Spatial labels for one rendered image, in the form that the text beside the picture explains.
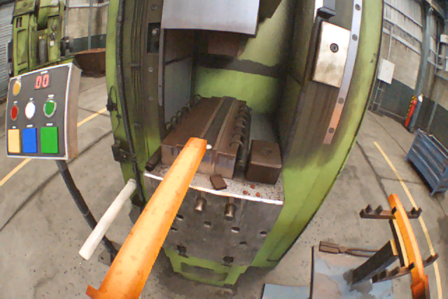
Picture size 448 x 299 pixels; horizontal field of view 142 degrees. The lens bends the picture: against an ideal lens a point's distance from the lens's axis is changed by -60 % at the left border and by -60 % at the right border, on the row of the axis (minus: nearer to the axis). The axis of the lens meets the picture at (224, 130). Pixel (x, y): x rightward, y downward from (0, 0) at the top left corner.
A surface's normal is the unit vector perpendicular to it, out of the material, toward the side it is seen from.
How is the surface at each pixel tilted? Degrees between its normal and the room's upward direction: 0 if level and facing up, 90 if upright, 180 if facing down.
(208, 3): 90
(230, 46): 90
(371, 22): 90
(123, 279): 1
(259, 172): 90
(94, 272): 0
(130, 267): 1
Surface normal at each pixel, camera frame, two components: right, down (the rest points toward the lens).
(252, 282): 0.11, -0.88
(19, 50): 0.93, 0.25
